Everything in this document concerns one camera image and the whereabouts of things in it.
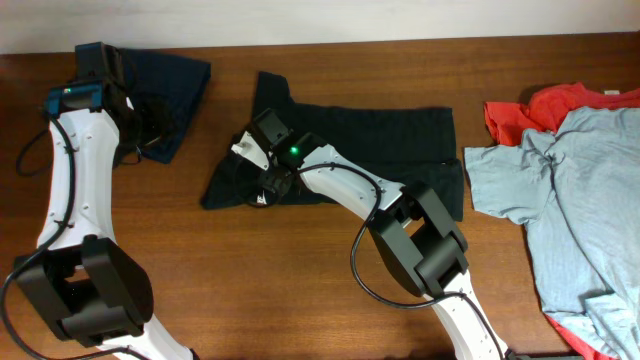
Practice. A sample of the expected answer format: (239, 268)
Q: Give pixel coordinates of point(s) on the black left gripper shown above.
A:
(155, 118)

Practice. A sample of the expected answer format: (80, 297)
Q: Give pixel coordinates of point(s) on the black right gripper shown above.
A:
(272, 181)

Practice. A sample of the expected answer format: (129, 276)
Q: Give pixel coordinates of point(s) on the dark green t-shirt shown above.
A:
(401, 145)

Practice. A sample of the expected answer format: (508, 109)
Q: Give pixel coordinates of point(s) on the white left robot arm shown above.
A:
(80, 282)

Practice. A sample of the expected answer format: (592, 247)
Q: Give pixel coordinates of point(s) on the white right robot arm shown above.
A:
(420, 244)

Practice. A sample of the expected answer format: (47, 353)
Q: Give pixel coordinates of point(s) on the folded navy blue garment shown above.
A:
(180, 80)

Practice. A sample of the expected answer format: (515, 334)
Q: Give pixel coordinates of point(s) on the red garment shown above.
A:
(547, 109)

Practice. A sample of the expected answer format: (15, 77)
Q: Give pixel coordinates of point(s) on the light blue-grey t-shirt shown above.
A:
(576, 192)

